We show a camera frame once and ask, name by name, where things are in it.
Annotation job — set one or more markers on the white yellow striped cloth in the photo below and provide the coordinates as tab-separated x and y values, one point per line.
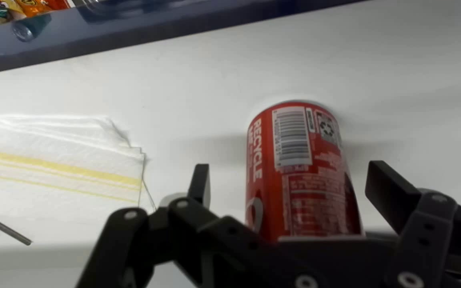
86	156

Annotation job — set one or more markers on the red soda can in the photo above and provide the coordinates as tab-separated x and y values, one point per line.
297	185

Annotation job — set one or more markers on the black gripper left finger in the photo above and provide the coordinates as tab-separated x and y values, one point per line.
211	252

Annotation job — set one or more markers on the metal allen key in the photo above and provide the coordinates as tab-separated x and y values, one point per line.
14	235

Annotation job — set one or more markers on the orange snack bag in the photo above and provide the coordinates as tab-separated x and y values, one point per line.
12	11

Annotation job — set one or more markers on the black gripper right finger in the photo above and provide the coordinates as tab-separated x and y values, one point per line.
427	227

